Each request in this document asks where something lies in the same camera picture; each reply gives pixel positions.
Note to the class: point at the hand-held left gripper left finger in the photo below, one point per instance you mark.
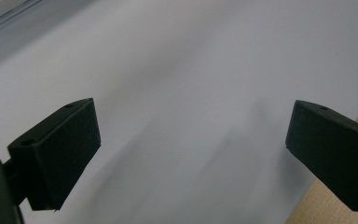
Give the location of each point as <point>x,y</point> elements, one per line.
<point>59,155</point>

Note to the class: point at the aluminium rail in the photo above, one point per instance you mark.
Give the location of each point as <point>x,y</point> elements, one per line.
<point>3,17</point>

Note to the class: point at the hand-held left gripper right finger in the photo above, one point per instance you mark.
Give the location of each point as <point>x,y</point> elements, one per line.
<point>335,155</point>

